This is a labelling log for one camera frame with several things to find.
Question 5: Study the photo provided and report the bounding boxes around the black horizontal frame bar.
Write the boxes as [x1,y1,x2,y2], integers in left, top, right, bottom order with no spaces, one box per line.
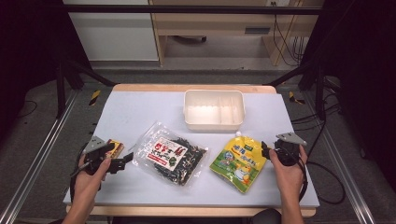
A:
[61,4,325,16]

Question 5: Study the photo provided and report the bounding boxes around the white cabinet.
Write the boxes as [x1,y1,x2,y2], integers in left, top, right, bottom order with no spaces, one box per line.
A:
[63,0,161,63]

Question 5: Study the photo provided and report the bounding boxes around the white table mat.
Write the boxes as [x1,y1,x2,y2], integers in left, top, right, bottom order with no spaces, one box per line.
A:
[63,91,320,209]

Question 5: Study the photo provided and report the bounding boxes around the person's right hand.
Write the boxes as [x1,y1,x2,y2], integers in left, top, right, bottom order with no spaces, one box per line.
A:
[269,144,309,201]

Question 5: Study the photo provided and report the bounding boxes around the person's left hand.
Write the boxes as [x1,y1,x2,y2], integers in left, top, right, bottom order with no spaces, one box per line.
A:
[72,153,112,205]

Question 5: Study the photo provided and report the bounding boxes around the black curtain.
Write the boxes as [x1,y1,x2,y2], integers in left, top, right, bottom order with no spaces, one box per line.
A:
[300,0,396,190]
[0,0,92,143]

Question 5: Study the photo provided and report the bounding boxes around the aluminium floor rail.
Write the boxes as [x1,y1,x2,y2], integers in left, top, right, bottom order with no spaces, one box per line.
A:
[302,91,376,224]
[0,89,79,224]

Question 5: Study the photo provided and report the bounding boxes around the black cables under desk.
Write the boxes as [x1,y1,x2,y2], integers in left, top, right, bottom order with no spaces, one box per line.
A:
[272,1,308,67]

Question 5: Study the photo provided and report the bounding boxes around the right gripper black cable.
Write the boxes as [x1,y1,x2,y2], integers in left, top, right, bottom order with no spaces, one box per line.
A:
[292,145,310,203]

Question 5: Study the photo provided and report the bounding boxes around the thin black floor cable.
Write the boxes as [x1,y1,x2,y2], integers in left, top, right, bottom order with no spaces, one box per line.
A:
[16,99,39,119]

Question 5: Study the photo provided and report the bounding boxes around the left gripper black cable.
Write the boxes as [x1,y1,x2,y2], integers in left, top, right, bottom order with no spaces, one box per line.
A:
[68,141,92,203]

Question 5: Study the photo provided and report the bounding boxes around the black floor cable loop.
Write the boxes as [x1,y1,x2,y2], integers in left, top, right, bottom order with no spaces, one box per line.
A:
[292,76,347,206]

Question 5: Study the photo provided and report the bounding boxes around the black stool seat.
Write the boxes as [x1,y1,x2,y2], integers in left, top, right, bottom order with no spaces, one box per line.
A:
[251,208,283,224]

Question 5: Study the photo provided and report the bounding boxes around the yellow green spout pouch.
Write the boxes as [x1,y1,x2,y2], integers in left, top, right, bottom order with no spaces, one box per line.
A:
[208,131,268,194]

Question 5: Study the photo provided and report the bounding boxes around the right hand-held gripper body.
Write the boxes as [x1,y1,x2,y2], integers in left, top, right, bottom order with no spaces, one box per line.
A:
[274,132,308,167]

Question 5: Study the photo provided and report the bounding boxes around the black metal stand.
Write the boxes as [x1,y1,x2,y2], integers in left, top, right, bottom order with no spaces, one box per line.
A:
[266,60,329,121]
[55,57,117,119]

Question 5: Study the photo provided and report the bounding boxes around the white plastic divided container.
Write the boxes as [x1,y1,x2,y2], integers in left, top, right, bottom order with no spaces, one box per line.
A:
[182,89,247,133]

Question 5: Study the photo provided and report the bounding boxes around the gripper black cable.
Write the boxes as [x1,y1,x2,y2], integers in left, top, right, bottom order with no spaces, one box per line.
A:
[292,145,310,203]
[68,141,92,203]

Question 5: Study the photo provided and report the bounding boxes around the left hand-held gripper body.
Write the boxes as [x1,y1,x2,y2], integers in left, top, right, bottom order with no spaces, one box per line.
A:
[81,135,117,175]

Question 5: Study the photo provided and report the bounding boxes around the small yellow brown snack packet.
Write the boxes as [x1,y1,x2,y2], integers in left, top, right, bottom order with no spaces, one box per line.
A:
[106,139,125,159]

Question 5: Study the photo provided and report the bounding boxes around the wooden desk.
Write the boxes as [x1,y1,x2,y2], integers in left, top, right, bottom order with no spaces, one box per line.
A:
[148,0,325,67]

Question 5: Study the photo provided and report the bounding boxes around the clear bag of dried seaweed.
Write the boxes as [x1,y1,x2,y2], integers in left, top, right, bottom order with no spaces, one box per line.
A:
[132,120,210,188]

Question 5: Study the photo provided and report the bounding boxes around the yellow black tape marker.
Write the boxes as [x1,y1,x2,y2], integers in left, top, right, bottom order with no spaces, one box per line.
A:
[88,89,103,107]
[288,91,306,105]

